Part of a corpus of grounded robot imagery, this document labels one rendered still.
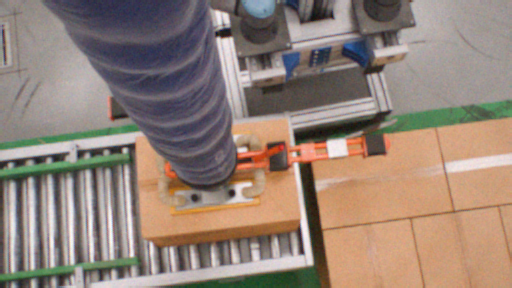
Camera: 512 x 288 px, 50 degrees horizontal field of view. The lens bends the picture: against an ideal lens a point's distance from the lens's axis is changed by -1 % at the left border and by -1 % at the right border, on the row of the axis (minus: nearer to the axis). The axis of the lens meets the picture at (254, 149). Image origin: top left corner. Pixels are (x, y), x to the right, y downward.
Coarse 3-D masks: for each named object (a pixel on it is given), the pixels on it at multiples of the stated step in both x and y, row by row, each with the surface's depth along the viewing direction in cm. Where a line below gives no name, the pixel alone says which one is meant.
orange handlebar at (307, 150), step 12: (300, 144) 197; (312, 144) 196; (324, 144) 197; (348, 144) 197; (240, 156) 197; (252, 156) 197; (300, 156) 196; (312, 156) 195; (324, 156) 196; (168, 168) 196; (240, 168) 196
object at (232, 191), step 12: (240, 180) 207; (252, 180) 206; (180, 192) 205; (192, 192) 205; (228, 192) 203; (240, 192) 205; (192, 204) 204; (204, 204) 204; (216, 204) 204; (228, 204) 204; (240, 204) 204; (252, 204) 204
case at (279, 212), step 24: (144, 144) 213; (264, 144) 212; (288, 144) 212; (144, 168) 211; (264, 168) 209; (288, 168) 209; (144, 192) 208; (264, 192) 207; (288, 192) 207; (144, 216) 206; (168, 216) 206; (192, 216) 205; (216, 216) 205; (240, 216) 205; (264, 216) 205; (288, 216) 205; (168, 240) 219; (192, 240) 229; (216, 240) 240
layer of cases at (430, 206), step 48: (432, 144) 252; (480, 144) 252; (336, 192) 247; (384, 192) 247; (432, 192) 246; (480, 192) 246; (336, 240) 242; (384, 240) 241; (432, 240) 241; (480, 240) 241
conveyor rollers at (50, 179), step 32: (64, 160) 254; (32, 192) 250; (128, 192) 249; (32, 224) 246; (96, 224) 247; (128, 224) 245; (0, 256) 246; (32, 256) 242; (96, 256) 243; (128, 256) 243; (192, 256) 241; (256, 256) 240
